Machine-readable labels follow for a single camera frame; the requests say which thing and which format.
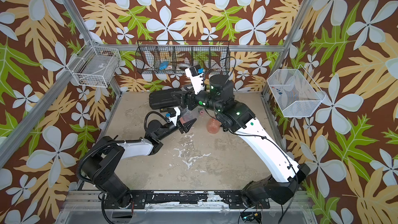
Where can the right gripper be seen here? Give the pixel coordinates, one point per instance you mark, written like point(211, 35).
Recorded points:
point(190, 96)

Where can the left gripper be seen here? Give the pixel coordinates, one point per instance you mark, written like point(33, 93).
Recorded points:
point(182, 126)

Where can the orange translucent spray bottle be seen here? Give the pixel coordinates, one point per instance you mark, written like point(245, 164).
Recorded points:
point(213, 126)

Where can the clear blue spray bottle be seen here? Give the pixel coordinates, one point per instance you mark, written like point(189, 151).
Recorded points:
point(188, 115)

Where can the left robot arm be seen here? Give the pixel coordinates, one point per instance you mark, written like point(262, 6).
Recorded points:
point(98, 165)

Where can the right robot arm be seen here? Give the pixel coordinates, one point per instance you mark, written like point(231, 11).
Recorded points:
point(238, 119)

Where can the black plastic case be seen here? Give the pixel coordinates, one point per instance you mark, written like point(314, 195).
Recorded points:
point(163, 99)

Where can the white tape roll in basket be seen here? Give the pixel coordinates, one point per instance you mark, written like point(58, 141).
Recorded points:
point(182, 67)

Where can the blue round item in basket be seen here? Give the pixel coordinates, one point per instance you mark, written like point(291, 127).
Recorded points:
point(164, 65)

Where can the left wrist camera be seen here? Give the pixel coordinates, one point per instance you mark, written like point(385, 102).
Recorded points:
point(171, 117)

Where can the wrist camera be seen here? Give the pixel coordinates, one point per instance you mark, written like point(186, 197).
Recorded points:
point(171, 117)
point(196, 75)

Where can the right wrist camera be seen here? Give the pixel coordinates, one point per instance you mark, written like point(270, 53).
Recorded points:
point(196, 75)

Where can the black wire wall basket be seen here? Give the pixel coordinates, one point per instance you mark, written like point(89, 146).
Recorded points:
point(212, 56)

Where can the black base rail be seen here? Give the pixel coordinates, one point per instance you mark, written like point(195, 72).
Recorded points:
point(233, 199)

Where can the white wire basket left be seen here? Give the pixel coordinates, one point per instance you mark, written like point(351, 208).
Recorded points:
point(95, 66)

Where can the white wire basket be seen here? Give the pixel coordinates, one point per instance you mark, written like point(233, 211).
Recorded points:
point(95, 66)
point(295, 92)

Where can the white wire basket right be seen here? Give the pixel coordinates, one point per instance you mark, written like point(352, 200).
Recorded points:
point(295, 92)

